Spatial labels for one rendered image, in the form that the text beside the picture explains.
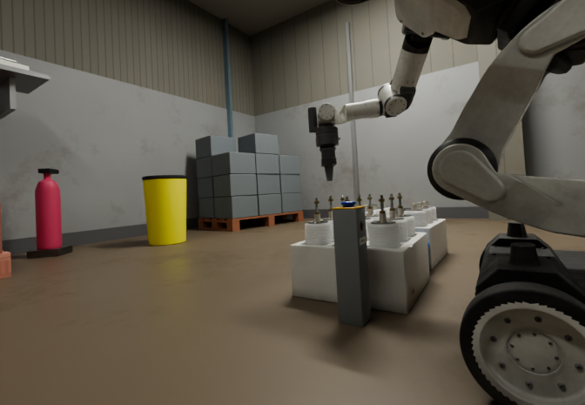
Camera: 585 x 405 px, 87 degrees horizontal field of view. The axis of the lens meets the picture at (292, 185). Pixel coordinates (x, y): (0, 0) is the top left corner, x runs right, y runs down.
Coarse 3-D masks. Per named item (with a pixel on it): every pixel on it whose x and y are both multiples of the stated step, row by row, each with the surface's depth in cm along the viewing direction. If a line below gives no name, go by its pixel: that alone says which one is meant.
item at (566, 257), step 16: (512, 224) 84; (496, 240) 82; (512, 240) 80; (528, 240) 78; (496, 256) 71; (512, 256) 55; (528, 256) 53; (544, 256) 68; (560, 256) 76; (576, 256) 75; (480, 272) 63; (496, 272) 53; (512, 272) 52; (528, 272) 51; (544, 272) 50; (560, 272) 52; (576, 272) 63; (480, 288) 55; (560, 288) 49; (576, 288) 48
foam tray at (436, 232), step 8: (432, 224) 144; (440, 224) 152; (416, 232) 135; (424, 232) 133; (432, 232) 135; (440, 232) 151; (432, 240) 134; (440, 240) 150; (432, 248) 134; (440, 248) 149; (432, 256) 133; (440, 256) 148; (432, 264) 132
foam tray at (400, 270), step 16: (304, 240) 115; (416, 240) 103; (304, 256) 105; (320, 256) 101; (368, 256) 93; (384, 256) 90; (400, 256) 88; (416, 256) 101; (304, 272) 105; (320, 272) 101; (368, 272) 93; (384, 272) 90; (400, 272) 88; (416, 272) 100; (304, 288) 105; (320, 288) 102; (336, 288) 98; (384, 288) 90; (400, 288) 88; (416, 288) 98; (384, 304) 90; (400, 304) 88
